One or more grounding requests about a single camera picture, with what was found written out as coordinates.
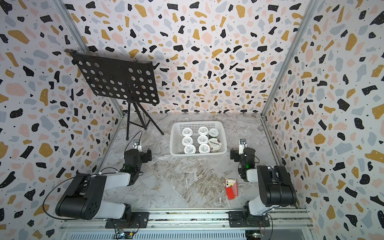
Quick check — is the Chobani yogurt cup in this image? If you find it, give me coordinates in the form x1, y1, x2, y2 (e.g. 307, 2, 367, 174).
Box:
208, 138, 222, 153

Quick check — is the green yogurt cup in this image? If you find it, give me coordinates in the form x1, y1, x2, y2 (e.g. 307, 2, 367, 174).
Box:
208, 128, 219, 139

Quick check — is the white lid yogurt cup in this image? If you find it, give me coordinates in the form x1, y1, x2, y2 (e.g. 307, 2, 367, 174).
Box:
198, 126, 209, 136
182, 136, 194, 146
182, 128, 193, 137
199, 144, 211, 154
184, 145, 196, 155
197, 135, 209, 145

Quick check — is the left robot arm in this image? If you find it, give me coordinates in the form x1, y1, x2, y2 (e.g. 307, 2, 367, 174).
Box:
55, 149, 152, 223

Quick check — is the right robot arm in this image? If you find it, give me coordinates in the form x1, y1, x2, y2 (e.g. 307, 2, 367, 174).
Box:
230, 147, 297, 220

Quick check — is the white plastic basket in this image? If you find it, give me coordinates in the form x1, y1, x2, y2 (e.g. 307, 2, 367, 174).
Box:
170, 121, 227, 157

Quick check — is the playing card box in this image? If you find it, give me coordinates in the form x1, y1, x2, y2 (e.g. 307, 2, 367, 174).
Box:
225, 179, 238, 197

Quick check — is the red lighter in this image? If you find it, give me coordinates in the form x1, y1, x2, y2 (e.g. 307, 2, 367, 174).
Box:
226, 187, 235, 200

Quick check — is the black perforated music stand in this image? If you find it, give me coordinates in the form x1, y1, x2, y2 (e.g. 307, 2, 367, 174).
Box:
65, 49, 164, 140

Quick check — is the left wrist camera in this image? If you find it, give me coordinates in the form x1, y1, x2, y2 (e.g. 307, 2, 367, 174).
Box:
133, 140, 142, 152

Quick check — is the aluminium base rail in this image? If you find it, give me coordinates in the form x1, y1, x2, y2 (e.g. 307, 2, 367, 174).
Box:
58, 208, 317, 240

